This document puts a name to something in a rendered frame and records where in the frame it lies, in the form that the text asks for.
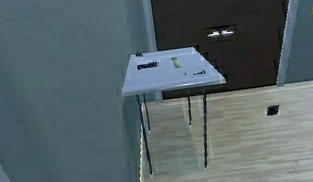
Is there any white table with black legs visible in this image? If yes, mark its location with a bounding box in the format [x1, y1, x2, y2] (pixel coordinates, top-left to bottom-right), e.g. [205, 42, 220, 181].
[116, 42, 238, 182]

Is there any small black floor object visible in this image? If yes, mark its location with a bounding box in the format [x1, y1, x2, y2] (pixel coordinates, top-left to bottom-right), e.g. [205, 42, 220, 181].
[265, 104, 282, 117]

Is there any dark brown room door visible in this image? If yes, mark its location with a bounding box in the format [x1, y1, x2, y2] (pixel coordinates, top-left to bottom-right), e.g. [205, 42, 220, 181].
[150, 0, 311, 101]

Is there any black remote control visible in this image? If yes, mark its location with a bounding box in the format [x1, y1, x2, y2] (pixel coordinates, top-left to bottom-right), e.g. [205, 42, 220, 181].
[136, 61, 159, 71]

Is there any green flat object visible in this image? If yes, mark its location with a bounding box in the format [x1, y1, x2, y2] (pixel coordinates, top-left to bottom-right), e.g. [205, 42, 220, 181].
[169, 56, 183, 71]

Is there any small black pen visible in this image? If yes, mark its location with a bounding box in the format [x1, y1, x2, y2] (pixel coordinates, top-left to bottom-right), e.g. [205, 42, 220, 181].
[192, 69, 207, 77]

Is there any silver door handle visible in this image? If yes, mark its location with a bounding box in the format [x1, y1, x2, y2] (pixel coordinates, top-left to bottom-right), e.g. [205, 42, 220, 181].
[206, 30, 222, 40]
[220, 28, 236, 38]

